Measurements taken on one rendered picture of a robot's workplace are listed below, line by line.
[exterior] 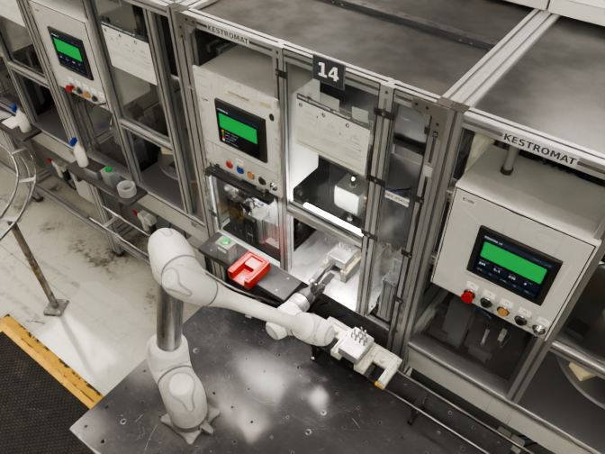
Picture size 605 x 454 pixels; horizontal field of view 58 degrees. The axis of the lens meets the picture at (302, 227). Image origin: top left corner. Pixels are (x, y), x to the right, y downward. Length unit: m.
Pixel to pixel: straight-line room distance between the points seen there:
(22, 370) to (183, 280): 2.03
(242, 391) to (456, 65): 1.58
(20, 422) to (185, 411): 1.44
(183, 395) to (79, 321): 1.68
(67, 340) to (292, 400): 1.73
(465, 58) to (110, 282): 2.81
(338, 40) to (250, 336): 1.41
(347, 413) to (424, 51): 1.47
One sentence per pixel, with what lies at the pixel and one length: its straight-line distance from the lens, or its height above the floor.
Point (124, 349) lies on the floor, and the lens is 3.56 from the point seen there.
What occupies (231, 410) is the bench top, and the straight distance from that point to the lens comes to 2.46.
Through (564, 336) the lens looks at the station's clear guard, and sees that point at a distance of 1.99.
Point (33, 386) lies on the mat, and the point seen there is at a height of 0.01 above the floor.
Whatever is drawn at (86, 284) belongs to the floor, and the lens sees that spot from 3.96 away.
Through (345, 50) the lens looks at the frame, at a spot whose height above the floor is 2.01.
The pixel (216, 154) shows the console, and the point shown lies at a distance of 2.38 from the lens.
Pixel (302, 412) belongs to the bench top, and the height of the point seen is 0.68.
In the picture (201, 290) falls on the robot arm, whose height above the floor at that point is 1.45.
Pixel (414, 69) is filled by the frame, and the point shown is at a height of 2.01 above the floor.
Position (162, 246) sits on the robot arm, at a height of 1.50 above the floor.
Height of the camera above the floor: 2.86
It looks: 45 degrees down
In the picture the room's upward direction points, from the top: straight up
